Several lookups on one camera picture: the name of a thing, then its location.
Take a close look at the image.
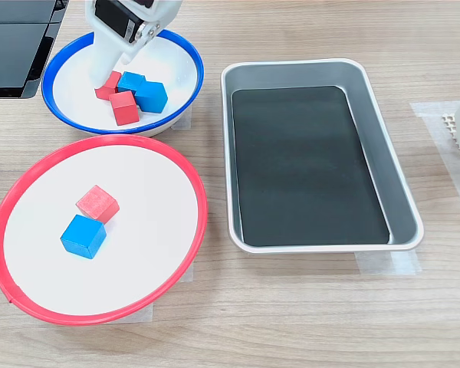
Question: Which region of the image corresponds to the red wooden cube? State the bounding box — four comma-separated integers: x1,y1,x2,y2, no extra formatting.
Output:
94,71,123,101
108,90,140,127
75,185,120,225

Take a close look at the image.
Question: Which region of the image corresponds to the blue wooden cube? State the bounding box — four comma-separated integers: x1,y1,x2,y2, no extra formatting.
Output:
134,80,169,114
117,71,146,93
60,214,107,261

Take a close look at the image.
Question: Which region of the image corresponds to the pale perforated base plate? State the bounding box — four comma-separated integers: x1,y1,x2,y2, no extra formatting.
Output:
440,112,460,181

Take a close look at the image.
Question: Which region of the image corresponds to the red-rimmed white plate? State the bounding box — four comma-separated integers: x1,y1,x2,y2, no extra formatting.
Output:
0,133,209,327

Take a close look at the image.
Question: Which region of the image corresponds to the blue-rimmed white plate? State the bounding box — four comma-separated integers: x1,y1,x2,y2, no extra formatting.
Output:
41,28,205,138

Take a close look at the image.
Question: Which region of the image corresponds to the black flat electronic device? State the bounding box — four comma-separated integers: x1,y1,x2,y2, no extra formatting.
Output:
0,0,69,100

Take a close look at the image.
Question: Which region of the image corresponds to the translucent white sheet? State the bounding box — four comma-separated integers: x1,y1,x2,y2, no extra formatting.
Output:
409,100,460,225

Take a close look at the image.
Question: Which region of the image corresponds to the steel tray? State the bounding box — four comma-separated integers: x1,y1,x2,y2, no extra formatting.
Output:
220,57,426,255

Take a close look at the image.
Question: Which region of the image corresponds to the clear tape strip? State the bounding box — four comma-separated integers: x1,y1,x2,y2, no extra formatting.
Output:
170,105,193,132
354,251,423,275
136,301,154,325
178,263,195,284

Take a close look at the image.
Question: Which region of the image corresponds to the black tray mat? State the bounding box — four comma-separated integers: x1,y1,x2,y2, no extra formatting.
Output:
232,85,391,247

